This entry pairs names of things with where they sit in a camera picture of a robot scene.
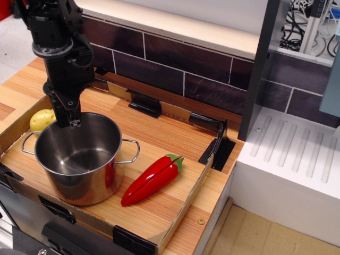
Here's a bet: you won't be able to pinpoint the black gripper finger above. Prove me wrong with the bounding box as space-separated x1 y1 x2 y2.
50 95 81 128

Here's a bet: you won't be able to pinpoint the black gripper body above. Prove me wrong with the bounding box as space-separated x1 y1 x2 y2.
43 33 95 111

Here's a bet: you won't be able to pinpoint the stainless steel pot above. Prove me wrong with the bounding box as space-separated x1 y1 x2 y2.
21 112 140 206

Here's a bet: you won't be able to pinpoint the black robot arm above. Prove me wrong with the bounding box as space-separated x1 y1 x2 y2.
14 1 95 128

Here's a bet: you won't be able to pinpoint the cardboard fence with black tape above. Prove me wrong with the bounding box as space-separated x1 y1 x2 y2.
1 67 242 254

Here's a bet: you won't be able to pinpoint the yellow toy potato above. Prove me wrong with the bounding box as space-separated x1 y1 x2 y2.
29 109 56 131

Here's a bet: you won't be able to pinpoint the red toy chili pepper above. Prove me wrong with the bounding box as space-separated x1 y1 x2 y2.
121 154 184 207

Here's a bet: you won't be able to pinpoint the beige wooden shelf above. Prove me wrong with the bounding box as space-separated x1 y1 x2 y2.
76 1 260 60

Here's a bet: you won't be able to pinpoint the brass screw grommet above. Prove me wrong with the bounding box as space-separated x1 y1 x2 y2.
197 218 205 225

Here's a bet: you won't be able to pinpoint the white ridged drainboard unit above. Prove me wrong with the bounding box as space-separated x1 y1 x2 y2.
230 108 339 246

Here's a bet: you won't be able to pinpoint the dark grey vertical post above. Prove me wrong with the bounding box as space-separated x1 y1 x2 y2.
238 0 290 141

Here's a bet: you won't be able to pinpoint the tangled black cables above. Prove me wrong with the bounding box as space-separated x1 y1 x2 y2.
280 0 340 58

